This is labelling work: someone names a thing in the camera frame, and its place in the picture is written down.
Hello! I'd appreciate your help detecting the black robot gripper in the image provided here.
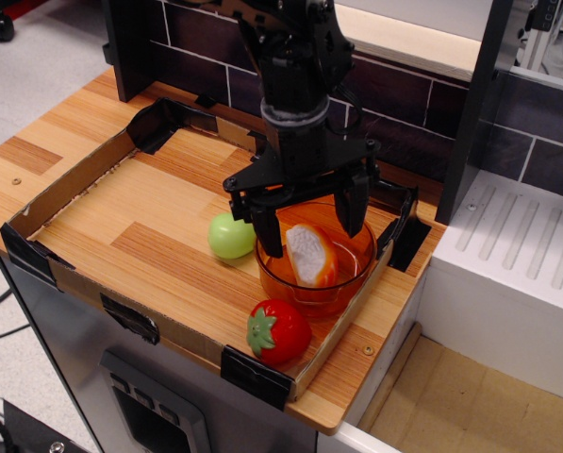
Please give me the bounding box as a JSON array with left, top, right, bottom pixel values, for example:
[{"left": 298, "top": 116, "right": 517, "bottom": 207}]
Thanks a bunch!
[{"left": 224, "top": 101, "right": 379, "bottom": 258}]

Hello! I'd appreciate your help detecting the white and orange toy sushi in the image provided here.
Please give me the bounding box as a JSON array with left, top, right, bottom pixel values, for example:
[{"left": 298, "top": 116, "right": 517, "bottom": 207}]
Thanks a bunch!
[{"left": 286, "top": 224, "right": 339, "bottom": 288}]

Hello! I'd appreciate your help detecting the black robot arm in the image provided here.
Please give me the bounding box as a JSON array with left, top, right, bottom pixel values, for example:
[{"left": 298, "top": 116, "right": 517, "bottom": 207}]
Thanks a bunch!
[{"left": 184, "top": 1, "right": 379, "bottom": 258}]

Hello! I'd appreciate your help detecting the orange transparent plastic pot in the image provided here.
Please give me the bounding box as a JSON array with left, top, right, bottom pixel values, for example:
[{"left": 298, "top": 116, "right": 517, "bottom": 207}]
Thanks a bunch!
[{"left": 256, "top": 201, "right": 377, "bottom": 317}]

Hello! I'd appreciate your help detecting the cardboard fence with black tape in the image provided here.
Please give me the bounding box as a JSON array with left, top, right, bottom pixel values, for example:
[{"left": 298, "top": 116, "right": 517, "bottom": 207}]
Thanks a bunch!
[{"left": 1, "top": 98, "right": 442, "bottom": 422}]

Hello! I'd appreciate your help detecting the green toy fruit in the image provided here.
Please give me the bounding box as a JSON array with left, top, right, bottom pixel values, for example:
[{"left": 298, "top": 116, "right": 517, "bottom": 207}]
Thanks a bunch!
[{"left": 207, "top": 212, "right": 257, "bottom": 260}]

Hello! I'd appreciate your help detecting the red toy strawberry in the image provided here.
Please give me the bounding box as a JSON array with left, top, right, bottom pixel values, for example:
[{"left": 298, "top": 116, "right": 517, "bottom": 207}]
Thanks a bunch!
[{"left": 246, "top": 299, "right": 312, "bottom": 365}]

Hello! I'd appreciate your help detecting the white toy sink drainboard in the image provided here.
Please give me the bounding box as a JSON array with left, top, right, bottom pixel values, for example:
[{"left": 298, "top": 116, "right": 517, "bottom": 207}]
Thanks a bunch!
[{"left": 417, "top": 172, "right": 563, "bottom": 397}]

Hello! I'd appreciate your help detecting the grey toy oven front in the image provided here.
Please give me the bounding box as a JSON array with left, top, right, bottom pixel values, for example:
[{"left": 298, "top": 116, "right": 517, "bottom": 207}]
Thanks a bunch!
[{"left": 100, "top": 351, "right": 211, "bottom": 453}]

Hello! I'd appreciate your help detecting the dark grey vertical post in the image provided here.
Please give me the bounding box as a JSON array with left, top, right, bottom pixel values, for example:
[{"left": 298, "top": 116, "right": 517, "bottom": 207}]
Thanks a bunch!
[{"left": 436, "top": 1, "right": 513, "bottom": 225}]

